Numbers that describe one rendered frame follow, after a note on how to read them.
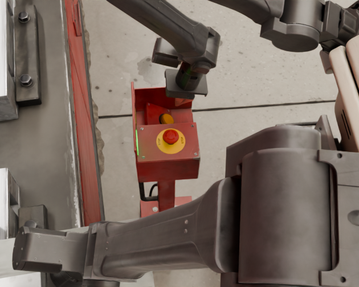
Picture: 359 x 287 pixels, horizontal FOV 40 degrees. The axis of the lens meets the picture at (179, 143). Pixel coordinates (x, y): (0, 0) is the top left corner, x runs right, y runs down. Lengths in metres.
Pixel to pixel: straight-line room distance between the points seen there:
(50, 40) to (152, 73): 1.07
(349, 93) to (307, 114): 1.59
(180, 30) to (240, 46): 1.51
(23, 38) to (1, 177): 0.42
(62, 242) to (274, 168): 0.43
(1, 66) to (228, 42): 1.49
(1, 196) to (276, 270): 0.79
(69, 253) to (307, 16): 0.51
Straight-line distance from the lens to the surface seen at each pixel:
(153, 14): 0.91
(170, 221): 0.40
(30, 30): 1.32
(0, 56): 1.20
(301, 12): 0.84
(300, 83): 2.38
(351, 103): 0.70
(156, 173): 1.27
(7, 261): 0.93
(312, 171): 0.29
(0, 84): 1.15
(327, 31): 0.85
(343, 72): 0.72
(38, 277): 0.90
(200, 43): 1.01
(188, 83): 1.16
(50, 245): 0.66
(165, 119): 1.32
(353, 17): 0.91
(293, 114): 2.27
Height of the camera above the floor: 1.85
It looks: 60 degrees down
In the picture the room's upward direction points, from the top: 2 degrees clockwise
